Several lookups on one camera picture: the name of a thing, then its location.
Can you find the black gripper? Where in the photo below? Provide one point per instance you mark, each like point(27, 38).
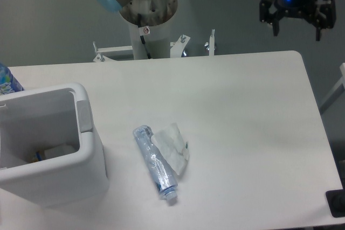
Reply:
point(321, 14)

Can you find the white paper wrapper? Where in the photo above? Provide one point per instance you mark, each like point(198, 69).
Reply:
point(172, 146)

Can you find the trash inside can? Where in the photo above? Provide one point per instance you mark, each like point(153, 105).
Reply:
point(54, 152)

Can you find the white plastic trash can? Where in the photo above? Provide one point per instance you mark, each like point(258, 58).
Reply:
point(44, 118)

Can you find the white metal stand right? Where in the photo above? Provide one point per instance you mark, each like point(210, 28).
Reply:
point(334, 93)

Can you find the black device at table edge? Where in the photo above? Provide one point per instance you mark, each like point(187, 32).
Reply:
point(335, 200)

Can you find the crushed clear plastic bottle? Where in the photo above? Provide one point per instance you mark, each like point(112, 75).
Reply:
point(160, 171)

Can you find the blue labelled water bottle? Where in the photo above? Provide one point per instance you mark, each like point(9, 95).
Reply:
point(9, 84)

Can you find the white metal base frame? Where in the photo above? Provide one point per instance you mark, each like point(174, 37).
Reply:
point(144, 49)

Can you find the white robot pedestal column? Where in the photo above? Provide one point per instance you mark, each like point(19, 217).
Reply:
point(149, 18)

